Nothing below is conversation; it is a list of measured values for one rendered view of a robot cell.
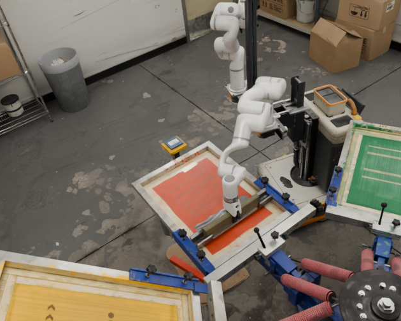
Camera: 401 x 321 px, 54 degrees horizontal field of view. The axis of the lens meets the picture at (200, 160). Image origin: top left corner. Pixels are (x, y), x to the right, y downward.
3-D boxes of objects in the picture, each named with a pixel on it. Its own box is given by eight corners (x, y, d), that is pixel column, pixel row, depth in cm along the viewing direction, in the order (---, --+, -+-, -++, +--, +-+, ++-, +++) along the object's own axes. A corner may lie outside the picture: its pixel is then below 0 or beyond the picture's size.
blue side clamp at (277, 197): (253, 188, 228) (253, 180, 224) (260, 185, 230) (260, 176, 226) (290, 220, 209) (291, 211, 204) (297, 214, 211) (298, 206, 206)
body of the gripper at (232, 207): (243, 198, 193) (244, 213, 200) (230, 186, 199) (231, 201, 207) (231, 205, 190) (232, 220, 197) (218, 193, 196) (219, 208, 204)
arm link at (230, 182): (229, 160, 195) (247, 164, 192) (230, 176, 202) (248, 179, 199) (219, 181, 185) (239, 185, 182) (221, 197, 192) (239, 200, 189)
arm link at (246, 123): (246, 101, 208) (274, 105, 203) (239, 141, 207) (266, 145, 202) (239, 93, 192) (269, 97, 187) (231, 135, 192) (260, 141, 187)
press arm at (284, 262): (261, 254, 190) (261, 248, 186) (271, 247, 192) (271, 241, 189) (288, 279, 179) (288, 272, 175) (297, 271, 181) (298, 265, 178)
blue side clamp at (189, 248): (174, 240, 208) (172, 232, 203) (181, 235, 210) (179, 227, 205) (207, 279, 189) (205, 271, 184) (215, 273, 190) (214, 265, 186)
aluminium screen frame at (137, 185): (132, 187, 238) (131, 183, 236) (209, 144, 260) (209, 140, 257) (209, 277, 188) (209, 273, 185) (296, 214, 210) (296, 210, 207)
